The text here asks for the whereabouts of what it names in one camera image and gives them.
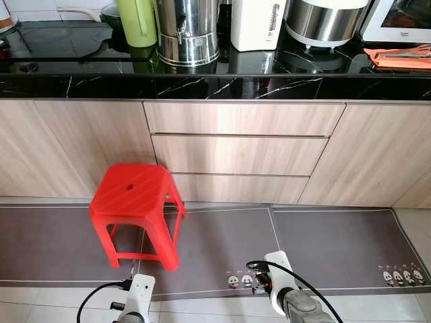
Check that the steel kitchen tongs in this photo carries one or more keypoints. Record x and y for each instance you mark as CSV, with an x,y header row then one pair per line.
x,y
397,55

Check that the grey panda print floor mat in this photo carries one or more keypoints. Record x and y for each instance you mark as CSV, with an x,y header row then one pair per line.
x,y
337,242
54,242

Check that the narrow wooden drawer front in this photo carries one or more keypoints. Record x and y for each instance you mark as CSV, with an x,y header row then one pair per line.
x,y
236,190

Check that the wide wooden drawer front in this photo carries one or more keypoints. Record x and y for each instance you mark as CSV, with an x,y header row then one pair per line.
x,y
236,156

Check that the red plastic stool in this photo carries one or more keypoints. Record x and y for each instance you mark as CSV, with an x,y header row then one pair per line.
x,y
131,188

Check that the light wooden cabinet door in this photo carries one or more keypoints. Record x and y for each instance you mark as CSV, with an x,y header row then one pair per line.
x,y
377,155
60,145

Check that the white electric kettle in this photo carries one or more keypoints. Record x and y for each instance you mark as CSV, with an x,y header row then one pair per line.
x,y
252,27

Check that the orange cloth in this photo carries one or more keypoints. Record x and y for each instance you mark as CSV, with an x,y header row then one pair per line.
x,y
404,64

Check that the stainless steel water urn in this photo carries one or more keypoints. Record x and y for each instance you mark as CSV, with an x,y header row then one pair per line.
x,y
188,27

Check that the steel rice cooker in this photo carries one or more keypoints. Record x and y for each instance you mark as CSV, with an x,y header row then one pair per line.
x,y
323,20

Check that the green plastic jug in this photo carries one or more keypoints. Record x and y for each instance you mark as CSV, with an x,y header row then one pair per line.
x,y
137,23

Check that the white microwave oven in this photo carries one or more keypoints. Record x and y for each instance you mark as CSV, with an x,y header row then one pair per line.
x,y
404,13

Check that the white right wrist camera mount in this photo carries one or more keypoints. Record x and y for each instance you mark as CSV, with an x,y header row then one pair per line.
x,y
277,266

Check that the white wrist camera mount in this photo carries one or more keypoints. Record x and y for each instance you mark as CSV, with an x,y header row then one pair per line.
x,y
277,266
140,288

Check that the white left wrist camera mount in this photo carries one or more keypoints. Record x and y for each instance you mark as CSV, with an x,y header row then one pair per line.
x,y
140,288

